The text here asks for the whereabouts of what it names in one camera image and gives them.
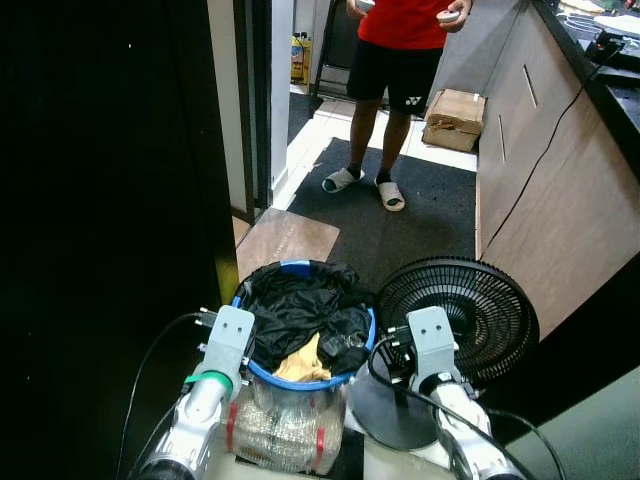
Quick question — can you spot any dark grey floor mat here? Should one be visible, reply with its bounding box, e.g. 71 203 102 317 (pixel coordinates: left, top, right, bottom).
287 136 480 293

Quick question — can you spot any brown cardboard box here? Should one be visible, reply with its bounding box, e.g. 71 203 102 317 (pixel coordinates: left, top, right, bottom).
421 89 488 154

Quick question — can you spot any person in red shirt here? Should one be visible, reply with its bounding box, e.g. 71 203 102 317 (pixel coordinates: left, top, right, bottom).
321 0 474 214

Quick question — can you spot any white plate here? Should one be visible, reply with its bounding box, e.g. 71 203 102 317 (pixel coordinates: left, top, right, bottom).
594 13 640 40

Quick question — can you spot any wooden kitchen counter cabinet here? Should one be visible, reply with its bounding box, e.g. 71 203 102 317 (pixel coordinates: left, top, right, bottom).
474 0 640 343

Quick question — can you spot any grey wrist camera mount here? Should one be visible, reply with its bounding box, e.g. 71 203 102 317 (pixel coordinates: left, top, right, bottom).
404 305 462 379
200 305 257 377

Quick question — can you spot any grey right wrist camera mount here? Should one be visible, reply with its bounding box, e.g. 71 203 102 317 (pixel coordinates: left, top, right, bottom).
404 305 462 379

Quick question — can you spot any black countertop appliance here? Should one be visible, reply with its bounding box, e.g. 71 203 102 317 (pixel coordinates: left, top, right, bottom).
588 30 640 79

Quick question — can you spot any blue-rimmed clear laundry basket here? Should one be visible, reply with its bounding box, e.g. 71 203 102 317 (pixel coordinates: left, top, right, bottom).
226 259 380 477

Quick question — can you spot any black tall panel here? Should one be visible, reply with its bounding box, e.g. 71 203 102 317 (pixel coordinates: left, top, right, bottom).
0 0 241 480

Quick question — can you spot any black floor fan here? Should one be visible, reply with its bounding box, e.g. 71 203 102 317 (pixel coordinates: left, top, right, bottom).
348 256 542 453

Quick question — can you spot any yellow cloth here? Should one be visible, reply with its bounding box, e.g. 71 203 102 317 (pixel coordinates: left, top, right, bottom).
272 332 332 383

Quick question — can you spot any black garment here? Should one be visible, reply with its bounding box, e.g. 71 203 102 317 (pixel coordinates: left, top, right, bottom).
240 263 376 377

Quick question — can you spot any yellow plastic bottle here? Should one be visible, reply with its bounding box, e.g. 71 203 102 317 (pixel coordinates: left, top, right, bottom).
290 32 314 87

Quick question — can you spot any thin black power cable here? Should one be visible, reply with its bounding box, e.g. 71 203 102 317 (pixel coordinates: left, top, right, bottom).
480 40 626 259

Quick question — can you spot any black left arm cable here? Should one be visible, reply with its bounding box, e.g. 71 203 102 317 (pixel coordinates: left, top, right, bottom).
116 311 207 480

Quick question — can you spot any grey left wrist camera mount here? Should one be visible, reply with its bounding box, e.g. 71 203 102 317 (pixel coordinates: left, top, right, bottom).
200 305 257 377

